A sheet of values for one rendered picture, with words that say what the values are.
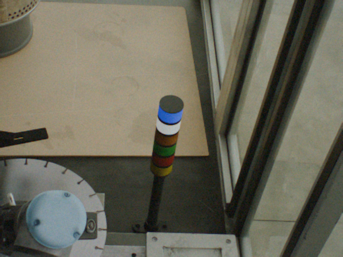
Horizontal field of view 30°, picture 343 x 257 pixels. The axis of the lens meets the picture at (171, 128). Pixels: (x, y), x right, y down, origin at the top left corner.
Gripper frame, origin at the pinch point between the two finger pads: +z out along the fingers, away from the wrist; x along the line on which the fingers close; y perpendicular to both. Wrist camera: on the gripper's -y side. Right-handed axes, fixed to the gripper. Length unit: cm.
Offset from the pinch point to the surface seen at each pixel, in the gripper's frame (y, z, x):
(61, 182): -7.6, 8.4, -10.0
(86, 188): -12.1, 6.5, -8.6
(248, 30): -46, -3, -41
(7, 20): -1, 41, -56
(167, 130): -23.4, -9.7, -17.4
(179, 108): -24.4, -13.9, -20.6
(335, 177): -25, -56, -3
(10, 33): -3, 50, -55
